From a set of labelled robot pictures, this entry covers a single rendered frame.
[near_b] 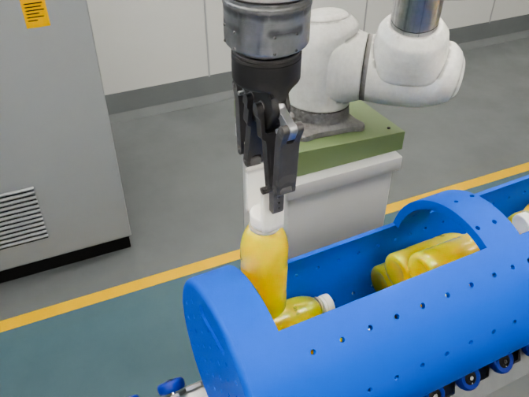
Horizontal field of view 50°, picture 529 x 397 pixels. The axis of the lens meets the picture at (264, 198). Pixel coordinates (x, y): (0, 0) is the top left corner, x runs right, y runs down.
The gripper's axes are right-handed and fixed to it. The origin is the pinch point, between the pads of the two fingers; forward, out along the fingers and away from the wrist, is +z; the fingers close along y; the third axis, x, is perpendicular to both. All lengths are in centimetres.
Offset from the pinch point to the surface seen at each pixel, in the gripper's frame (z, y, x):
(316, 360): 14.6, 15.2, -0.2
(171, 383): 35.7, -4.2, -14.3
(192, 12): 75, -269, 87
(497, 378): 41, 16, 38
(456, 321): 16.6, 17.0, 21.2
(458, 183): 132, -120, 176
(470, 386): 38, 17, 30
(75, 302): 134, -126, -22
